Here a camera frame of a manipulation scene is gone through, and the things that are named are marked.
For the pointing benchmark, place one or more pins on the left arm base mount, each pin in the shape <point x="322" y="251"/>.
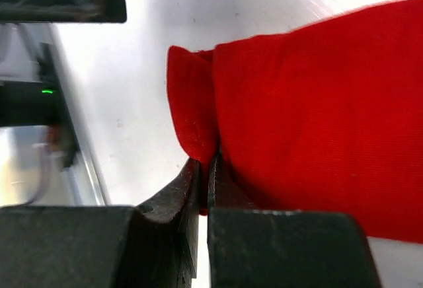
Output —
<point x="40" y="102"/>

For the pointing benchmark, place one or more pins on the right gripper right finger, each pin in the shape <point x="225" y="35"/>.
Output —
<point x="250" y="247"/>

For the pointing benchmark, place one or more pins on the aluminium table frame rail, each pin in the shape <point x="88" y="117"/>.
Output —
<point x="83" y="175"/>

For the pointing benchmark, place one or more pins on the red sock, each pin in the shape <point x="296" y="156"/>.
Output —
<point x="327" y="117"/>

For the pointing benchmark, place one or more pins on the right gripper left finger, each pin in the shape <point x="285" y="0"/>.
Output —
<point x="153" y="244"/>

